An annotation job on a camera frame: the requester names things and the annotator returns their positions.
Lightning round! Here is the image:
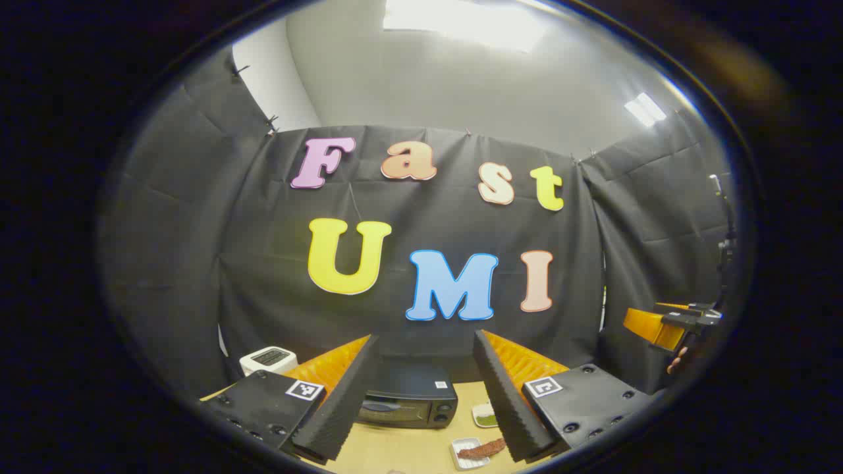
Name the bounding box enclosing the white toaster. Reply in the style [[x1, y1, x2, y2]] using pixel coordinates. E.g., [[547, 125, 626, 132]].
[[238, 346, 298, 377]]

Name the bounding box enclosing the white ribbed rectangular plate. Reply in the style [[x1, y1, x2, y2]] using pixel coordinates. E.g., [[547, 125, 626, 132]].
[[450, 436, 501, 471]]

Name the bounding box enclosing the black backdrop cloth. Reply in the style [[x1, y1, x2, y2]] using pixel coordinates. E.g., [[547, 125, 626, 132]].
[[99, 49, 735, 402]]

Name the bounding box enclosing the small ceiling light panel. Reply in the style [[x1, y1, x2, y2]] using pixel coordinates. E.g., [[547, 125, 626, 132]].
[[624, 92, 667, 127]]

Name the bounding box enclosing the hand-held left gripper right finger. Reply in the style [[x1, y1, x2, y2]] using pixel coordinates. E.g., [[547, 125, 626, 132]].
[[473, 329, 656, 463]]

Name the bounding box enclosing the brown meat piece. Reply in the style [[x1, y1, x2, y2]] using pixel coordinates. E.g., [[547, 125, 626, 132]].
[[458, 438, 508, 460]]

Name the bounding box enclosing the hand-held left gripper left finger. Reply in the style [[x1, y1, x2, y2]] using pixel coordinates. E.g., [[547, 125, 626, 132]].
[[201, 334, 381, 465]]

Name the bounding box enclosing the large ceiling light panel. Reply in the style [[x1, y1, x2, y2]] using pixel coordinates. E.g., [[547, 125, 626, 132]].
[[382, 0, 549, 52]]

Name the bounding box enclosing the black electric oven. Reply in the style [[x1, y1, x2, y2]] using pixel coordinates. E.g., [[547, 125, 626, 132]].
[[356, 361, 458, 430]]

